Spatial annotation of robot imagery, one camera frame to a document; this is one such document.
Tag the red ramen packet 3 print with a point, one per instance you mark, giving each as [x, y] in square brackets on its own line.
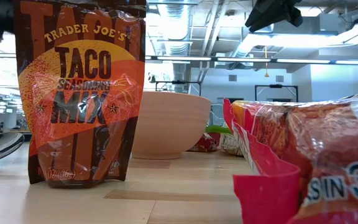
[322, 140]

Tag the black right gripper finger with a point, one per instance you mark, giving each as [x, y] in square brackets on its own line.
[269, 14]
[295, 18]

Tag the row of ceiling light strips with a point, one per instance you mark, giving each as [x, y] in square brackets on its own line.
[182, 58]

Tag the silver ventilation duct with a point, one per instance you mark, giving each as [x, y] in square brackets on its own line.
[176, 34]

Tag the black station frame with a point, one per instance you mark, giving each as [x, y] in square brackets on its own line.
[179, 82]
[276, 86]

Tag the wall vent grille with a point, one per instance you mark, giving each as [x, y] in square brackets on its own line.
[279, 78]
[232, 78]

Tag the peach ceramic bowl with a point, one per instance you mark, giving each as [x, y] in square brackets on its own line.
[169, 124]

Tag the red beef ramen packet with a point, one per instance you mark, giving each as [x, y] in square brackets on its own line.
[202, 143]

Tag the green lime shrimp ramen packet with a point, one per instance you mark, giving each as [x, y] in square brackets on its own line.
[217, 129]

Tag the yellow hanging pendant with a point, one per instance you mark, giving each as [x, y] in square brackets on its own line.
[266, 74]

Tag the orange taco seasoning mix packet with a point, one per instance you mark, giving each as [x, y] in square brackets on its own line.
[79, 93]

